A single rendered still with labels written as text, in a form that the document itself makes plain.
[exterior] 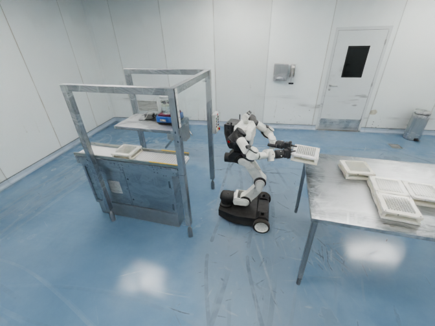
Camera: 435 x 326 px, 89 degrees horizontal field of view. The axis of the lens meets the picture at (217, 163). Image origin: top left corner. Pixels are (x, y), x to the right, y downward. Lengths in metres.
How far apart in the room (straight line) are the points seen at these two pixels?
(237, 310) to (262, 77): 4.58
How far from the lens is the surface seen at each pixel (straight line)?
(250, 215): 2.85
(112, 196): 3.21
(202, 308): 2.39
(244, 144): 2.07
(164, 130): 2.09
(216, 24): 5.56
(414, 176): 2.84
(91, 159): 2.83
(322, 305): 2.55
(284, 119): 5.82
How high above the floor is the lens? 2.14
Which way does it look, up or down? 31 degrees down
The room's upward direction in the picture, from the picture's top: 2 degrees counter-clockwise
